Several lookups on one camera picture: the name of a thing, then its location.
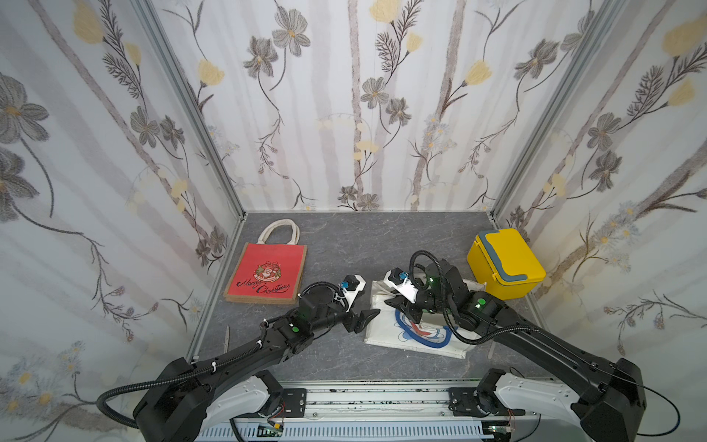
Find white Doraemon canvas bag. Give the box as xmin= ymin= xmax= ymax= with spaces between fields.
xmin=364 ymin=281 xmax=473 ymax=359

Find red Christmas jute bag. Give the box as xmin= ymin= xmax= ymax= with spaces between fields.
xmin=224 ymin=218 xmax=307 ymax=305

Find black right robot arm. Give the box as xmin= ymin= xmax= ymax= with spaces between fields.
xmin=383 ymin=260 xmax=647 ymax=441

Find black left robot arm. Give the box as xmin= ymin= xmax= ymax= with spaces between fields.
xmin=96 ymin=282 xmax=380 ymax=441

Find yellow cooler box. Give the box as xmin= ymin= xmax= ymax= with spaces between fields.
xmin=467 ymin=228 xmax=547 ymax=300

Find small metal scissors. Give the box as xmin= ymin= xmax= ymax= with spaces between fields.
xmin=223 ymin=325 xmax=231 ymax=354

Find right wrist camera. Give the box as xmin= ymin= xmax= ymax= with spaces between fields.
xmin=383 ymin=267 xmax=419 ymax=304

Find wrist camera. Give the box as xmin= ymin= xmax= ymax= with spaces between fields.
xmin=383 ymin=267 xmax=419 ymax=304
xmin=338 ymin=274 xmax=366 ymax=311

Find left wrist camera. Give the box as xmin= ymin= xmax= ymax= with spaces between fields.
xmin=338 ymin=274 xmax=366 ymax=311

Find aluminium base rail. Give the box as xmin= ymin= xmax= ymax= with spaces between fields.
xmin=145 ymin=379 xmax=614 ymax=442

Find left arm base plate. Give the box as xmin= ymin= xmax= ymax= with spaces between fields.
xmin=258 ymin=389 xmax=307 ymax=418

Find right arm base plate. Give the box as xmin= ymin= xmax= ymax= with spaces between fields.
xmin=447 ymin=388 xmax=526 ymax=418

